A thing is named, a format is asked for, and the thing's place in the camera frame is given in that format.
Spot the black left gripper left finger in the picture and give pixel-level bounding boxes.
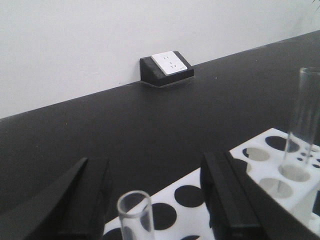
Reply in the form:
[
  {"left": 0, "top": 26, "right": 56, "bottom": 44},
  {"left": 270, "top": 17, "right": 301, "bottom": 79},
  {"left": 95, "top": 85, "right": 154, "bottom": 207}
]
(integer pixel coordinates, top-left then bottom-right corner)
[{"left": 0, "top": 158, "right": 110, "bottom": 240}]

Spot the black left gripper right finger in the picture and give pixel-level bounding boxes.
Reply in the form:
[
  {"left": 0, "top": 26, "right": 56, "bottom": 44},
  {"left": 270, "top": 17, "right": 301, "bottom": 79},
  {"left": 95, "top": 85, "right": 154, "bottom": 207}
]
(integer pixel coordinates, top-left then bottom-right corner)
[{"left": 200, "top": 151, "right": 319, "bottom": 240}]

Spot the short clear test tube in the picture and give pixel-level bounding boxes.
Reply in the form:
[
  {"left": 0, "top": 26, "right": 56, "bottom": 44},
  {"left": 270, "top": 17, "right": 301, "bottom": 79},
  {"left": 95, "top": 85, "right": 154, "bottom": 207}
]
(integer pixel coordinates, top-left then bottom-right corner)
[{"left": 116, "top": 190, "right": 155, "bottom": 240}]

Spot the tall clear test tube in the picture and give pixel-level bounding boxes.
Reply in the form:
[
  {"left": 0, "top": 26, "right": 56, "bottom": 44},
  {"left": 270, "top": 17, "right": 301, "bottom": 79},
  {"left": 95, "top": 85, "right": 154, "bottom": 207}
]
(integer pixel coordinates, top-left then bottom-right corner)
[{"left": 279, "top": 67, "right": 320, "bottom": 182}]

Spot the white test tube rack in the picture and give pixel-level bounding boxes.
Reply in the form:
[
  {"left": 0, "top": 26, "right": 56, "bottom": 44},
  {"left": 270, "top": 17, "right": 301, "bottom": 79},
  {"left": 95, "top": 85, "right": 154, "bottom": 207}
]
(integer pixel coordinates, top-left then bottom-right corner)
[{"left": 101, "top": 127, "right": 320, "bottom": 240}]

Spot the black box white power socket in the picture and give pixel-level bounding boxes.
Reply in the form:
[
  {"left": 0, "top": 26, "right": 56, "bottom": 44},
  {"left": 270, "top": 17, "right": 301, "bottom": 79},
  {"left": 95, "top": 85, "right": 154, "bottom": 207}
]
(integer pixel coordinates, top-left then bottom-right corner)
[{"left": 139, "top": 51, "right": 194, "bottom": 87}]

